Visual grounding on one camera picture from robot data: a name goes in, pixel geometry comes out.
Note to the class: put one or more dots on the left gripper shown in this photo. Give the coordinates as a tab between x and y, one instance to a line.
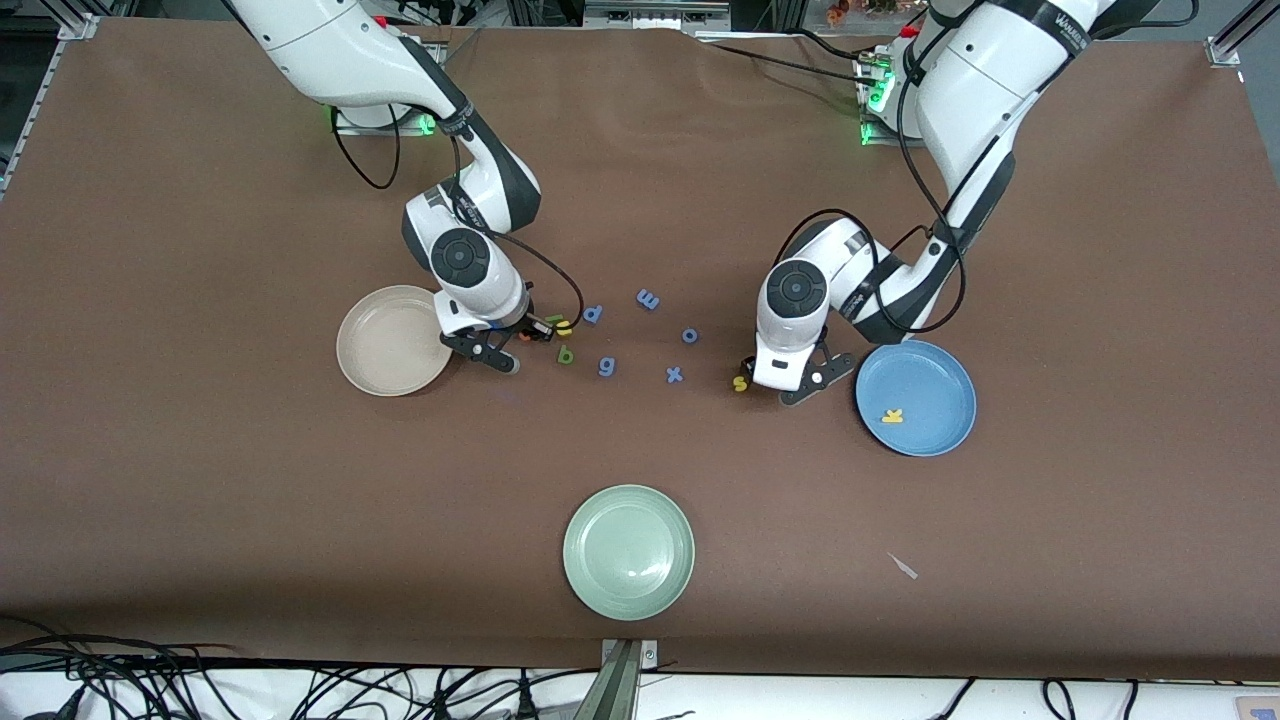
747	363

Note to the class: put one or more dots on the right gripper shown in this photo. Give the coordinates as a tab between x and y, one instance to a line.
531	326

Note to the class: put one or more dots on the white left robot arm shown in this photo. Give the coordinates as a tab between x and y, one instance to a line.
1000	70

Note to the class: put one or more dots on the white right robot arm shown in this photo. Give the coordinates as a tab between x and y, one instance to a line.
350	50

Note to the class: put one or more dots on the blue foam letter d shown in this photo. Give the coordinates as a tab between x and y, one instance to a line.
593	315

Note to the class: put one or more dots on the blue foam letter g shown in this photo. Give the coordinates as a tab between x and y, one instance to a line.
607	367

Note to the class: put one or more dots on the blue foam letter m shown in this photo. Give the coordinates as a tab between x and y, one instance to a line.
648	299

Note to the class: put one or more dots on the beige brown plate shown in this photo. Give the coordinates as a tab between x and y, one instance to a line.
385	345

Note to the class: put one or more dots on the blue plate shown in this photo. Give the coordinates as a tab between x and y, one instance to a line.
930	385

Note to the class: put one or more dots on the pale green plate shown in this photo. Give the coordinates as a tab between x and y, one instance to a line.
628	552

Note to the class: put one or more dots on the white paper scrap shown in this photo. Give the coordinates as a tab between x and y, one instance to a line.
903	566

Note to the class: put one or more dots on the orange artificial flowers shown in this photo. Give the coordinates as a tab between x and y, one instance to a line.
862	8

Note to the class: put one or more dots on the tan cardboard box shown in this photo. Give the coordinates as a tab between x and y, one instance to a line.
1258	708

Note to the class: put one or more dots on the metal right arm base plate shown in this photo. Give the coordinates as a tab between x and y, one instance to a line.
428	125

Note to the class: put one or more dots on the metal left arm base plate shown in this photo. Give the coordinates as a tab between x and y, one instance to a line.
875	138

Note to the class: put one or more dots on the metal camera pole bracket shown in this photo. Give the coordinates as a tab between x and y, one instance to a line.
622	680

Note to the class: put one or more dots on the aluminium frame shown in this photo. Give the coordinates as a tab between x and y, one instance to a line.
655	14

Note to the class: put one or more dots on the aluminium table edge rail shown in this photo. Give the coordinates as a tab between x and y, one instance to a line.
40	110

